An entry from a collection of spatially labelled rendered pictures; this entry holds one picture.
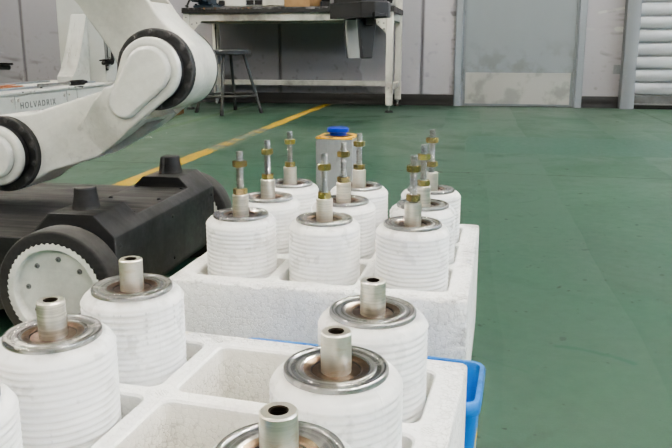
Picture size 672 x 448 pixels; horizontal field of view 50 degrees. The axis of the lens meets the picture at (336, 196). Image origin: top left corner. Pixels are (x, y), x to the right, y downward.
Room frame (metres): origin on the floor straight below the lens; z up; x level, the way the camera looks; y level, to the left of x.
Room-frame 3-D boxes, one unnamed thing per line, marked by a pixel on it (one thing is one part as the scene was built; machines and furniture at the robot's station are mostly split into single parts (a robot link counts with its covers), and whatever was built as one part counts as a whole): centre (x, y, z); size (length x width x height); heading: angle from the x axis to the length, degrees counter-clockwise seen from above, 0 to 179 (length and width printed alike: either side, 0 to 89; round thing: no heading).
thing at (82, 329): (0.54, 0.23, 0.25); 0.08 x 0.08 x 0.01
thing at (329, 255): (0.94, 0.02, 0.16); 0.10 x 0.10 x 0.18
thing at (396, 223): (0.91, -0.10, 0.25); 0.08 x 0.08 x 0.01
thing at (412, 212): (0.91, -0.10, 0.26); 0.02 x 0.02 x 0.03
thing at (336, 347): (0.48, 0.00, 0.26); 0.02 x 0.02 x 0.03
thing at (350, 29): (1.19, -0.02, 0.49); 0.03 x 0.02 x 0.06; 122
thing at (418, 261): (0.91, -0.10, 0.16); 0.10 x 0.10 x 0.18
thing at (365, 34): (1.15, -0.05, 0.49); 0.03 x 0.02 x 0.06; 122
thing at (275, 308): (1.05, -0.01, 0.09); 0.39 x 0.39 x 0.18; 77
